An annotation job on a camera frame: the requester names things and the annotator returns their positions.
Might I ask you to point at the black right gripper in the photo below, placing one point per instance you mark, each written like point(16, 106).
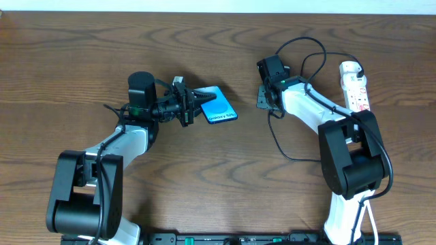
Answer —
point(262, 99)

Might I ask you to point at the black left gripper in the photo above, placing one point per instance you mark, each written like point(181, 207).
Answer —
point(184, 104)

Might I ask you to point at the blue Galaxy smartphone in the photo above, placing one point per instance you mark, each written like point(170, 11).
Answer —
point(218, 110)

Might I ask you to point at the white power strip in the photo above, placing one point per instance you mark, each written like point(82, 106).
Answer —
point(355, 101)

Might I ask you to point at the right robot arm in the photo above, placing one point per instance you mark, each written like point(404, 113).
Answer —
point(354, 161)

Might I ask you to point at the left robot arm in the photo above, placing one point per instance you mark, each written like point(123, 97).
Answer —
point(86, 199)

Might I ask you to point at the white charger adapter plug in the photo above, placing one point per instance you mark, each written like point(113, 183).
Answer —
point(351, 82)

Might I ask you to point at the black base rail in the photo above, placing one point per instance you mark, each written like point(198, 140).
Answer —
point(296, 237)

